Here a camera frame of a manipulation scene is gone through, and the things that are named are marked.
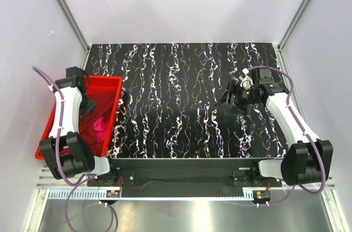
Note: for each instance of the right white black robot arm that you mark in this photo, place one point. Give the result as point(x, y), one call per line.
point(308, 159)

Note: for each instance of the dark red t shirt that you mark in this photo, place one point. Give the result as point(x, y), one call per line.
point(105, 102)

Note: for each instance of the pink t shirt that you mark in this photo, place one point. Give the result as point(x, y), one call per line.
point(100, 127)

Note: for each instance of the aluminium rail front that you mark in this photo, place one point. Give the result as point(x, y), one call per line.
point(58, 189)

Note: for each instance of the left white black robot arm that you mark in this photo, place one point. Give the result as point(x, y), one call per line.
point(65, 151)

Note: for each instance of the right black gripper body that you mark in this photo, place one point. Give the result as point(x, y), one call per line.
point(245, 96)

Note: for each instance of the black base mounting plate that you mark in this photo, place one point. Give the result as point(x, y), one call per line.
point(187, 178)

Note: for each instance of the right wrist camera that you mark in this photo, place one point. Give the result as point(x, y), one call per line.
point(256, 77)

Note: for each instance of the right aluminium frame post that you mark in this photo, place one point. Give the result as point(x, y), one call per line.
point(293, 24)

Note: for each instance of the left aluminium frame post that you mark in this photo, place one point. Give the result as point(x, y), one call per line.
point(73, 24)

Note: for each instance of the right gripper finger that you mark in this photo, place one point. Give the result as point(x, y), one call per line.
point(241, 108)
point(226, 97)

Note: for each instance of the aluminium frame post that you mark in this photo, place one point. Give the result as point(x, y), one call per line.
point(293, 24)
point(73, 24)

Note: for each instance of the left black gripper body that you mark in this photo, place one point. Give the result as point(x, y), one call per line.
point(87, 105)

